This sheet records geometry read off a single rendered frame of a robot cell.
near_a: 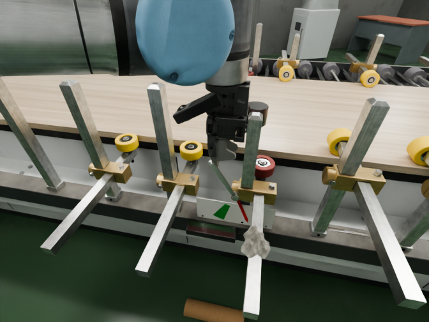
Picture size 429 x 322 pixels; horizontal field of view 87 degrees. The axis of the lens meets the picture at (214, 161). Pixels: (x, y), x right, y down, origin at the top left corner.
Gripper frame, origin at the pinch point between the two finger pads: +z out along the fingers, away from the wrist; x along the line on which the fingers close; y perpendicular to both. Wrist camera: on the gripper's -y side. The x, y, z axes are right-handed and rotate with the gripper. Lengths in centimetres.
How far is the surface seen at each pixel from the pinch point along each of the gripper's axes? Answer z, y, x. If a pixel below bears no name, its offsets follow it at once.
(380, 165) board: 13, 50, 23
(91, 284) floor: 100, -73, -2
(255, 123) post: -7.9, 8.8, 6.3
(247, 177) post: 9.6, 8.3, 6.2
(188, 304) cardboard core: 93, -14, -3
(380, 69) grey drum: 20, 97, 159
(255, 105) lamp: -9.7, 8.4, 12.5
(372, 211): 5.5, 36.6, -4.3
